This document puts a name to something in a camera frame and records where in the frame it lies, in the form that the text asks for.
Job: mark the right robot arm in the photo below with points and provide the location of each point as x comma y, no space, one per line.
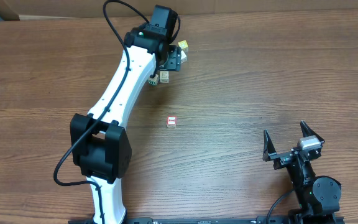
318,196

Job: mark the plain white wooden block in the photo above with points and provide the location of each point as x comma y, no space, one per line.
183,57

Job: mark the cardboard wall panel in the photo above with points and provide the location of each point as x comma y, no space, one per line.
13,9

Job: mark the red I block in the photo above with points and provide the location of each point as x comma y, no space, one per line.
171,121

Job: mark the yellow block right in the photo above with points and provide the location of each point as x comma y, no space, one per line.
183,45

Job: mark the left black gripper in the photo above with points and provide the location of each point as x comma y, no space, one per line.
173,61

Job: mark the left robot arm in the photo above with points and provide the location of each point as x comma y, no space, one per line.
99,143

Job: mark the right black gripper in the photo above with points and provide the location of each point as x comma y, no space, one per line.
289,154

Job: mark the white green picture block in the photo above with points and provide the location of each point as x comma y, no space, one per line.
153,80

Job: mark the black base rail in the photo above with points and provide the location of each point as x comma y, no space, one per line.
257,220

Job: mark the white blue picture block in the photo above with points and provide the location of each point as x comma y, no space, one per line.
164,77

